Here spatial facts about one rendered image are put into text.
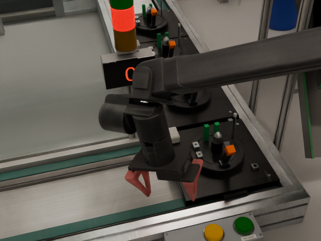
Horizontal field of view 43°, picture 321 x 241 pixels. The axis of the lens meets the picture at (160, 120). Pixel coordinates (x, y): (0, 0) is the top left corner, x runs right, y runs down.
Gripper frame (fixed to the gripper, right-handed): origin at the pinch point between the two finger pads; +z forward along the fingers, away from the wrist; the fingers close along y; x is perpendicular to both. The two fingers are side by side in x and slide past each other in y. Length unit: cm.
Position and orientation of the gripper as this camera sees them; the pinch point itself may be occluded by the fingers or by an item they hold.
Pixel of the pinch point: (170, 193)
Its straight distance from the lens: 82.7
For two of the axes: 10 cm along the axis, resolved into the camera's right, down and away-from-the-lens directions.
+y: -9.1, -0.1, 4.1
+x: -3.5, 5.5, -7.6
